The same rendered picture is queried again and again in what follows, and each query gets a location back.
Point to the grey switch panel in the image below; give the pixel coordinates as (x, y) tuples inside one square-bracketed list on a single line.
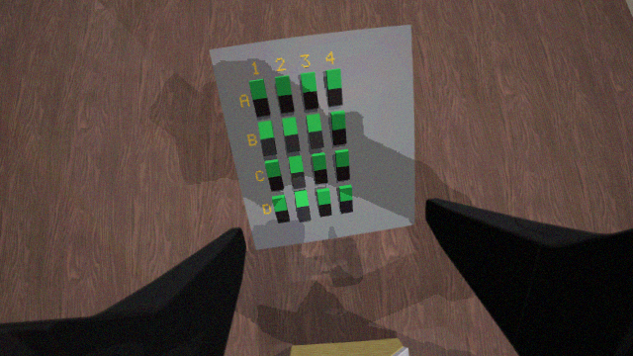
[(321, 129)]

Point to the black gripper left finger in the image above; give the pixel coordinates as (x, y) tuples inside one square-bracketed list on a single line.
[(187, 311)]

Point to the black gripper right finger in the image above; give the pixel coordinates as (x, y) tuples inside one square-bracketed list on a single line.
[(552, 290)]

